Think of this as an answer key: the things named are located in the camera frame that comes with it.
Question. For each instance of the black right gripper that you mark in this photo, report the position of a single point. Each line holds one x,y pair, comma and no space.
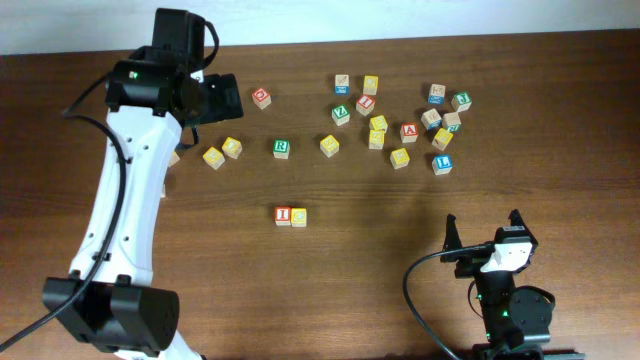
471,263

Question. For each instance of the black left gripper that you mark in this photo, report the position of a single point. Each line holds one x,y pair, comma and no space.
227,100

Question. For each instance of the green letter R block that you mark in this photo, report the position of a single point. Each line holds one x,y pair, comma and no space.
281,149

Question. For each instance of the red letter i block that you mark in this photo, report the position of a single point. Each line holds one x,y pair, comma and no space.
365,104
282,216

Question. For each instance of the yellow letter C block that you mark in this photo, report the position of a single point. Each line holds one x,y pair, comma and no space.
299,217

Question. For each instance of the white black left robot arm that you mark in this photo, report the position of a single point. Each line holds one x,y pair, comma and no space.
107,299

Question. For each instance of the red letter C block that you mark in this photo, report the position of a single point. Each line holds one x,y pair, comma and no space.
261,98

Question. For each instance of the yellow block left upper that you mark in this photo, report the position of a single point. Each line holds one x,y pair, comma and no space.
232,147

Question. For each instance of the yellow block left lower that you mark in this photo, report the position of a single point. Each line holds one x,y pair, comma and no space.
214,158

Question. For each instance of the yellow block far left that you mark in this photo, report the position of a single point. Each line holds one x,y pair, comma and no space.
173,159

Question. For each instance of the blue letter L block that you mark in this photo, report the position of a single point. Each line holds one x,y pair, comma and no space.
442,164

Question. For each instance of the yellow block tilted right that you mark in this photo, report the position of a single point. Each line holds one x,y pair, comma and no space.
442,139

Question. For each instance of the yellow block lower right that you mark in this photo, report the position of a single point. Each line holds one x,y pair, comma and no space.
399,158

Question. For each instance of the wooden block green edge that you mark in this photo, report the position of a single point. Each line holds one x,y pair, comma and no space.
451,121

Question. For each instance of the wooden block blue edge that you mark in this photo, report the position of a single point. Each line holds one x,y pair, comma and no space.
431,119

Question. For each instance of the green letter Z block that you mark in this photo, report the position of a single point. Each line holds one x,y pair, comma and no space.
340,115

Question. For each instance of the red letter A block right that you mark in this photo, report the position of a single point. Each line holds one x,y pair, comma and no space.
409,132

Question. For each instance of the wooden block blue side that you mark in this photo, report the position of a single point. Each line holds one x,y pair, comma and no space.
342,84

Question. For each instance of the green letter J block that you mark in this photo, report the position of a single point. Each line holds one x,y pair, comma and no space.
461,101

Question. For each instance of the wooden block blue bottom right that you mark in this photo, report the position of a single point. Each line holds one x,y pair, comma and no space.
436,95

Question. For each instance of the yellow block middle lower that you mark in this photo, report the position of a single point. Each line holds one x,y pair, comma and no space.
376,139

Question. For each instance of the yellow block middle upper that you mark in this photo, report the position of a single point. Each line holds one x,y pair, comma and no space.
378,123

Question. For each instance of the yellow block top centre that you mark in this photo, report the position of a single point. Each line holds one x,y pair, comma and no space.
370,85

